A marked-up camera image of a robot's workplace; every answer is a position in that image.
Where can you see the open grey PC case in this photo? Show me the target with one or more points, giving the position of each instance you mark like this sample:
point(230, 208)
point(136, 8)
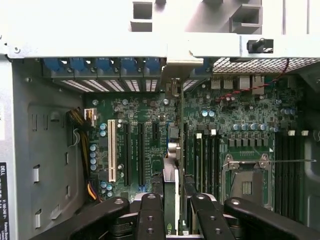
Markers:
point(50, 150)

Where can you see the green motherboard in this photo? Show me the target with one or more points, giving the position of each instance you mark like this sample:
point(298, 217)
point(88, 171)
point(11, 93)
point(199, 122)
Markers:
point(237, 110)

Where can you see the black RAM slot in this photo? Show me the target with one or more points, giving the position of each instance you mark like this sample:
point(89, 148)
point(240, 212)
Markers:
point(218, 162)
point(206, 162)
point(285, 180)
point(300, 180)
point(292, 180)
point(212, 162)
point(277, 180)

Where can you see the white expansion slot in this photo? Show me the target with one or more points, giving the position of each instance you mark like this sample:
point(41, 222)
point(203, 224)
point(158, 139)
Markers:
point(112, 150)

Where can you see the perforated slot cover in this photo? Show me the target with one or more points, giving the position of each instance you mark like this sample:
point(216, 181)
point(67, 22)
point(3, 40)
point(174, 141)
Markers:
point(115, 85)
point(96, 85)
point(132, 85)
point(190, 85)
point(150, 85)
point(72, 86)

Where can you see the CPU socket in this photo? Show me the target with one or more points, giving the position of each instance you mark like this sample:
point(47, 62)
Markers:
point(250, 187)

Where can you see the grey parts rack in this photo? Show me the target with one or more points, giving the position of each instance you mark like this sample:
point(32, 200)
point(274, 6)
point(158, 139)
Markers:
point(212, 17)

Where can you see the silver power supply unit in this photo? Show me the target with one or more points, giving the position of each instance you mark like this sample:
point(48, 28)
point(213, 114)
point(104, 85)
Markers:
point(3, 200)

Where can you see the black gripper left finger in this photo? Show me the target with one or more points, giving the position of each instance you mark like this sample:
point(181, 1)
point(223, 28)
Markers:
point(150, 220)

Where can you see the silver rear port block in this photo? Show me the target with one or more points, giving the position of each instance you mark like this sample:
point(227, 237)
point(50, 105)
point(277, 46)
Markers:
point(244, 83)
point(258, 85)
point(216, 83)
point(228, 83)

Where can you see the white power connector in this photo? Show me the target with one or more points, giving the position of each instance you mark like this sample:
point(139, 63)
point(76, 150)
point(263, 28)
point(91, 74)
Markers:
point(90, 117)

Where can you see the black case switch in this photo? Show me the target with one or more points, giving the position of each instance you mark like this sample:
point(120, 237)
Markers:
point(255, 46)

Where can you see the blue expansion slot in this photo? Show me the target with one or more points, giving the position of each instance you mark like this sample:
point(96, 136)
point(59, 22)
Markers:
point(167, 136)

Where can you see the thin locking lever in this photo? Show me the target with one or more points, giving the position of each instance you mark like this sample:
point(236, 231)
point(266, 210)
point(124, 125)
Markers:
point(292, 161)

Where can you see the short black expansion slot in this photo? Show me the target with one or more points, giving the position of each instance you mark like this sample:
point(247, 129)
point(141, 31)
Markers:
point(155, 131)

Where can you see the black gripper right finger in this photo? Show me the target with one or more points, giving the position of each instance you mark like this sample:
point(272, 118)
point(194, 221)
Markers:
point(207, 220)

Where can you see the metal socket cover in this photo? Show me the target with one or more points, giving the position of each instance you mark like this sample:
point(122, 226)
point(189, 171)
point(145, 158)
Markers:
point(247, 164)

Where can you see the long black expansion slot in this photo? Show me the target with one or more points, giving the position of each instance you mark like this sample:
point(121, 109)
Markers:
point(127, 155)
point(141, 155)
point(186, 150)

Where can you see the blue card retainer clip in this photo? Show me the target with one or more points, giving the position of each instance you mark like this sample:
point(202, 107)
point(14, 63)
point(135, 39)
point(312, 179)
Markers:
point(51, 65)
point(128, 64)
point(152, 64)
point(78, 64)
point(105, 64)
point(203, 68)

